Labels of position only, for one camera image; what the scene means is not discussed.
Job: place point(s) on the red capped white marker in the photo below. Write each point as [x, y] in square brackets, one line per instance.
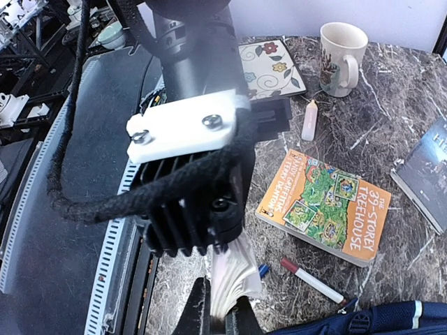
[313, 281]

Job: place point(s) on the blue capped white marker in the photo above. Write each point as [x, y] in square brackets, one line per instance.
[263, 269]

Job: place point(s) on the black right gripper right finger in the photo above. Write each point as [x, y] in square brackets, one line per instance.
[241, 320]

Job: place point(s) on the dark blue hardcover book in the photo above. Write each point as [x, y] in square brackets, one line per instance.
[422, 175]

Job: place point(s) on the white slotted cable duct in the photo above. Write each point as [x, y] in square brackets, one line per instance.
[55, 273]

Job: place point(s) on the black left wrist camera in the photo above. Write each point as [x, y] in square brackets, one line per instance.
[194, 157]

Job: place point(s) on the orange treehouse paperback book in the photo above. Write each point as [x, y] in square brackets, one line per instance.
[326, 207]

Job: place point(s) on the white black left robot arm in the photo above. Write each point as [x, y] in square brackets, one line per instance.
[195, 42]

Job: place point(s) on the pink floral paperback book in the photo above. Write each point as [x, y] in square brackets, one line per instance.
[234, 274]

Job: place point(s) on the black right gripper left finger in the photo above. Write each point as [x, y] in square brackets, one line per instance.
[195, 318]

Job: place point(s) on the navy blue backpack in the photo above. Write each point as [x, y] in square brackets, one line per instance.
[406, 317]

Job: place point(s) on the cream floral mug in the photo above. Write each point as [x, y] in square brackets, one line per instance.
[343, 47]

